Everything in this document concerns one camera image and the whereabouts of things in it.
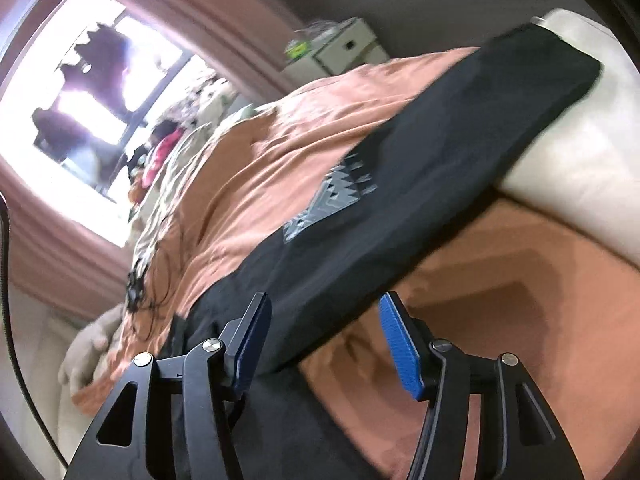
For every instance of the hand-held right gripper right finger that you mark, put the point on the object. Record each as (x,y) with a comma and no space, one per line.
(400,345)

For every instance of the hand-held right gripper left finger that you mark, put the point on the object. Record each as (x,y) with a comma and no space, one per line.
(248,355)

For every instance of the black printed t-shirt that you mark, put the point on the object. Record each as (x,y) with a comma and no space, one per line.
(400,185)

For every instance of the pile of light clothes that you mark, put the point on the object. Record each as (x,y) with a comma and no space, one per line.
(210,95)

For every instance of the dark hanging clothes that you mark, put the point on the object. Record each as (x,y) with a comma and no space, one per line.
(105,65)

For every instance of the beige plush toy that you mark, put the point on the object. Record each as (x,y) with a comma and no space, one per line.
(85,350)

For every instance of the orange bed blanket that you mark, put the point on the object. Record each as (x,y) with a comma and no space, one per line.
(240,185)

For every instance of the beige patterned blanket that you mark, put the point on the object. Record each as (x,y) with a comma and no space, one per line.
(175,180)

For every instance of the pink cloth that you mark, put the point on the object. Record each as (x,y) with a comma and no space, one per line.
(162,160)

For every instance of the pink curtain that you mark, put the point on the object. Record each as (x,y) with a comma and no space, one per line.
(225,15)
(60,240)

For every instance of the white drawer cabinet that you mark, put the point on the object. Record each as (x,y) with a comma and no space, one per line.
(345,45)

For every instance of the green packet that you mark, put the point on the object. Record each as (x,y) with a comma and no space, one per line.
(298,49)

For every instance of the bright window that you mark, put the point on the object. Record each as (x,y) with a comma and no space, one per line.
(145,45)

